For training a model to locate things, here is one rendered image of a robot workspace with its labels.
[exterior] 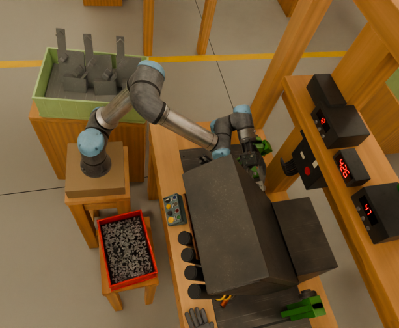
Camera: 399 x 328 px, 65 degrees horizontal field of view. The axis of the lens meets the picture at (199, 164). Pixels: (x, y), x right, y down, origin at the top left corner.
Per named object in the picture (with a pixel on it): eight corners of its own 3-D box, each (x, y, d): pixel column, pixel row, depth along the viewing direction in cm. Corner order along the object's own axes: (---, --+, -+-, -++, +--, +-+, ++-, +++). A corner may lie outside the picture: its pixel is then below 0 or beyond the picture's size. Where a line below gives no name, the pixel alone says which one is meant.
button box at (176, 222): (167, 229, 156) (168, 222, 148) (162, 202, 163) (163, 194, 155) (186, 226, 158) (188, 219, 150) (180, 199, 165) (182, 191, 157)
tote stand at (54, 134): (57, 179, 251) (28, 116, 184) (68, 127, 277) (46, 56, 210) (143, 182, 262) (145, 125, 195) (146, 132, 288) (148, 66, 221)
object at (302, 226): (265, 291, 145) (296, 276, 116) (247, 228, 159) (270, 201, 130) (301, 283, 149) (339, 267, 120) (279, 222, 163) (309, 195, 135)
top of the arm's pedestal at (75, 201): (66, 205, 159) (64, 202, 156) (68, 152, 175) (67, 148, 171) (130, 200, 166) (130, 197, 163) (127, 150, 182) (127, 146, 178)
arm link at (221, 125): (207, 136, 139) (228, 129, 133) (209, 117, 145) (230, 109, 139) (216, 146, 144) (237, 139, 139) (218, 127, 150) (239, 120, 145)
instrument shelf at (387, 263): (388, 321, 87) (399, 320, 84) (280, 82, 129) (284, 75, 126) (457, 302, 93) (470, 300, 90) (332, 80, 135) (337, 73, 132)
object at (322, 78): (320, 117, 114) (330, 105, 108) (304, 87, 121) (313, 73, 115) (337, 116, 116) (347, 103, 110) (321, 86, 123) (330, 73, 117)
